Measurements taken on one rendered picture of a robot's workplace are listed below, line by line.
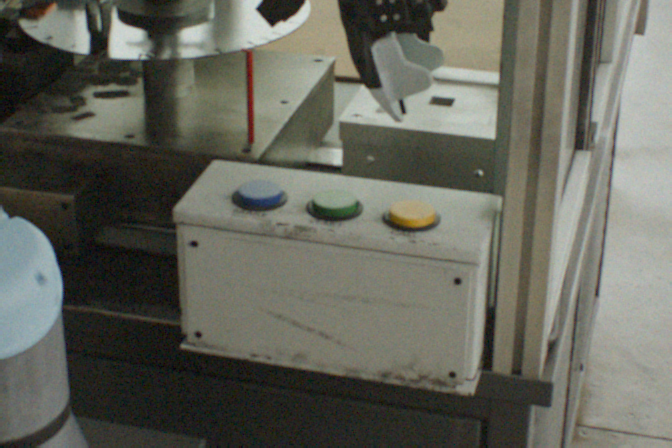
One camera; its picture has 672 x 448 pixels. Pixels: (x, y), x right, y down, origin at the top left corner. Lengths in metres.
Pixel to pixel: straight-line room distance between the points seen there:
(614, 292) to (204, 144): 1.60
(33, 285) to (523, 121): 0.43
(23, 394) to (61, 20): 0.63
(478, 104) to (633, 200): 1.90
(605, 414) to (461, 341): 1.35
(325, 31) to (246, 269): 0.90
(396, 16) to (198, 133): 0.37
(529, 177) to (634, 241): 1.97
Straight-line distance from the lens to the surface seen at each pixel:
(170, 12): 1.53
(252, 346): 1.26
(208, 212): 1.21
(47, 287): 0.99
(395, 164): 1.39
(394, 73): 1.21
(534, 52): 1.12
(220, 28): 1.50
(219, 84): 1.62
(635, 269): 3.02
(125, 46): 1.46
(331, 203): 1.20
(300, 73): 1.65
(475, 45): 2.04
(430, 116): 1.41
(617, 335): 2.78
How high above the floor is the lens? 1.45
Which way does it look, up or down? 26 degrees down
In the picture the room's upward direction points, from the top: 1 degrees clockwise
